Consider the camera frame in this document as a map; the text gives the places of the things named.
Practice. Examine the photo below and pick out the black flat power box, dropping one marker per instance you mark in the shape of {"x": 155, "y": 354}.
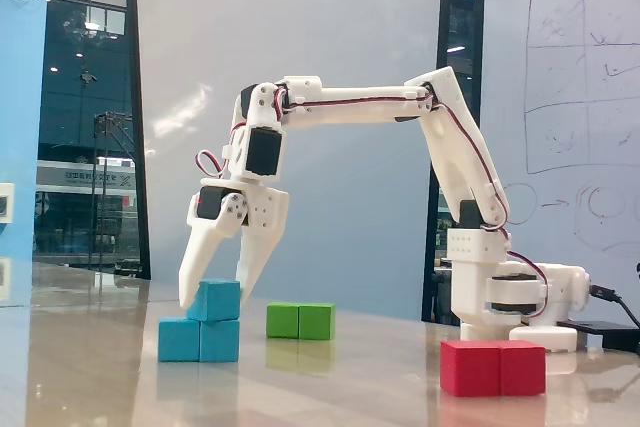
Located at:
{"x": 595, "y": 327}

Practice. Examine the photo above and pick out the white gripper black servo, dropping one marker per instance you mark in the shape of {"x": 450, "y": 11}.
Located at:
{"x": 266, "y": 208}

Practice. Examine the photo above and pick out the small blue cube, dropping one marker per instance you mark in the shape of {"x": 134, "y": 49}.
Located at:
{"x": 217, "y": 299}

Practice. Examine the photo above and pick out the metal scaffold tower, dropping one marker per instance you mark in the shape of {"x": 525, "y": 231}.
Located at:
{"x": 95, "y": 172}

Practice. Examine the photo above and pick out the blue rectangular block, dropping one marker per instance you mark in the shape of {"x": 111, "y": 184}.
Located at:
{"x": 180, "y": 342}

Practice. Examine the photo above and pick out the green rectangular block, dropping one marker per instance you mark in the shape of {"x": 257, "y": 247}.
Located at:
{"x": 315, "y": 322}

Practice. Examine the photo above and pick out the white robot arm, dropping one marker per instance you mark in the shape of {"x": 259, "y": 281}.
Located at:
{"x": 475, "y": 272}

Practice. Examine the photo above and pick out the red rectangular block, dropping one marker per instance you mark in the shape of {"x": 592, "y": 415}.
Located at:
{"x": 470, "y": 372}

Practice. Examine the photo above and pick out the whiteboard with marker drawings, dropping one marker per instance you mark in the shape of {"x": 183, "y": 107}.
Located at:
{"x": 575, "y": 22}

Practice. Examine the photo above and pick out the white wall switch box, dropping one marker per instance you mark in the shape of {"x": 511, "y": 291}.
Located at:
{"x": 6, "y": 202}

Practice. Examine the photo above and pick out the black window frame post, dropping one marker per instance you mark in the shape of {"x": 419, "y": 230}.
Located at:
{"x": 136, "y": 97}
{"x": 447, "y": 22}

